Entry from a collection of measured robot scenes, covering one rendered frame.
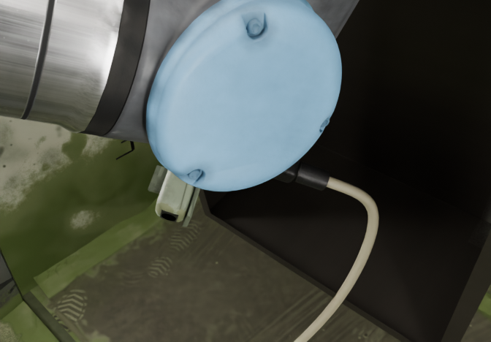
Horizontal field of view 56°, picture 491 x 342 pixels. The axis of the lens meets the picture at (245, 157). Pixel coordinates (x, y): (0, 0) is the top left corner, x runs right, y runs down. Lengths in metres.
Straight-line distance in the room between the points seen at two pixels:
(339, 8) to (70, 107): 0.24
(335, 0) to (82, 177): 1.25
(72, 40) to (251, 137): 0.08
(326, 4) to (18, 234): 1.28
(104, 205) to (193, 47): 1.48
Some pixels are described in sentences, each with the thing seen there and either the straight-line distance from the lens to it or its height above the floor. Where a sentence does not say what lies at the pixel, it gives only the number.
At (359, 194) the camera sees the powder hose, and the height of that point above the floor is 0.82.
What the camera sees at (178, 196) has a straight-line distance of 0.57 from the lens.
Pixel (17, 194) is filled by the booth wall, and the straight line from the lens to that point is 1.43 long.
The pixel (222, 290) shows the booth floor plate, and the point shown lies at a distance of 1.51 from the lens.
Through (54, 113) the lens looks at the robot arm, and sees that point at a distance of 0.19.
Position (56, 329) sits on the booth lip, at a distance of 1.54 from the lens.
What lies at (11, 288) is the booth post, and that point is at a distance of 1.61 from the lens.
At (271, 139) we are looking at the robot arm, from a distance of 0.20.
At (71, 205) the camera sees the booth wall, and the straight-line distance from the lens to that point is 1.55.
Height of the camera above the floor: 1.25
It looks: 37 degrees down
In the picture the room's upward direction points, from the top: straight up
